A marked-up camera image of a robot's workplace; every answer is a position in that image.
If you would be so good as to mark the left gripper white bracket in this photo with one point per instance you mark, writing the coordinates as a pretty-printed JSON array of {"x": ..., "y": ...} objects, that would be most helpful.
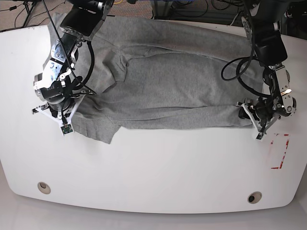
[{"x": 261, "y": 120}]

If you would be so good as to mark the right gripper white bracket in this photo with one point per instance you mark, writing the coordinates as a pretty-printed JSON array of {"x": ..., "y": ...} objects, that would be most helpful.
[{"x": 63, "y": 112}]

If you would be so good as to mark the grey t-shirt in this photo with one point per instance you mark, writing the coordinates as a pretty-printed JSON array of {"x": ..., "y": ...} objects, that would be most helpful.
[{"x": 152, "y": 74}]

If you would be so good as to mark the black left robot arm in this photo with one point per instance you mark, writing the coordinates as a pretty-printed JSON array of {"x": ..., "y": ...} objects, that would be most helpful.
[{"x": 261, "y": 23}]

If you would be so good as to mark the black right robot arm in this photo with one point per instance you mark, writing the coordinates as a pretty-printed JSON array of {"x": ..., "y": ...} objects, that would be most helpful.
[{"x": 58, "y": 86}]

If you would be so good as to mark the red tape rectangle marking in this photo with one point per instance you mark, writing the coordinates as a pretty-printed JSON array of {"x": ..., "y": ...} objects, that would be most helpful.
[{"x": 277, "y": 150}]

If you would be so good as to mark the black tripod stand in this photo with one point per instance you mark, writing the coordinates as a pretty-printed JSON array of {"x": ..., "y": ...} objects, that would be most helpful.
[{"x": 29, "y": 6}]

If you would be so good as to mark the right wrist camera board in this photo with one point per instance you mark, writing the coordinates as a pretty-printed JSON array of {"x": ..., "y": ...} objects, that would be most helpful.
[{"x": 66, "y": 129}]

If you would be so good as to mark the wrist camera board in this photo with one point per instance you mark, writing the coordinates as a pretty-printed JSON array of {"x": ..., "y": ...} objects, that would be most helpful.
[
  {"x": 259, "y": 136},
  {"x": 66, "y": 129}
]

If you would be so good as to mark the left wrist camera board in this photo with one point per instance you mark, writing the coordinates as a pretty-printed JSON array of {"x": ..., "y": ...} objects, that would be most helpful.
[{"x": 259, "y": 136}]

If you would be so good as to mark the left table cable grommet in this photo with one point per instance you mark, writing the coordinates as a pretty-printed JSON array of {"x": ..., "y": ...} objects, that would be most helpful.
[{"x": 44, "y": 188}]

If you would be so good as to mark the table cable grommet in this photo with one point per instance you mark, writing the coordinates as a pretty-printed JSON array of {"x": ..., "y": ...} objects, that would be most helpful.
[
  {"x": 255, "y": 197},
  {"x": 44, "y": 188}
]

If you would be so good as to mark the right table cable grommet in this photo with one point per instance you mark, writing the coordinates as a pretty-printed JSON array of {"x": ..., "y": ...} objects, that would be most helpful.
[{"x": 255, "y": 197}]

